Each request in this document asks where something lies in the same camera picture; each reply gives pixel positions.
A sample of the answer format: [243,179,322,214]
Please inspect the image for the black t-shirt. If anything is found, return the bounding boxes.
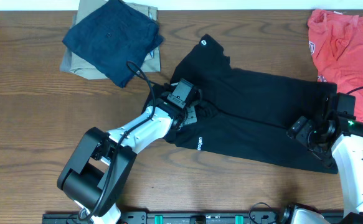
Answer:
[142,34,339,175]

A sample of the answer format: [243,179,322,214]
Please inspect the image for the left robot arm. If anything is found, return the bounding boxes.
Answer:
[57,90,203,223]

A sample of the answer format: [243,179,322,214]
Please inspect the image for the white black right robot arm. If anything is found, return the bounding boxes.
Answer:
[286,110,363,223]

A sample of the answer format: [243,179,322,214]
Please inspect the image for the red t-shirt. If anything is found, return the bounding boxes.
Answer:
[308,9,363,123]

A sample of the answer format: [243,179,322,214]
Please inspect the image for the folded navy blue shorts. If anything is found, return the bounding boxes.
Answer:
[62,0,164,88]

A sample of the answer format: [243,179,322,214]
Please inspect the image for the folded khaki pants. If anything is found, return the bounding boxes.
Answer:
[60,0,161,80]

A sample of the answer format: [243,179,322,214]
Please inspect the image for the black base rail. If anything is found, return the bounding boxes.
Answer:
[42,210,343,224]

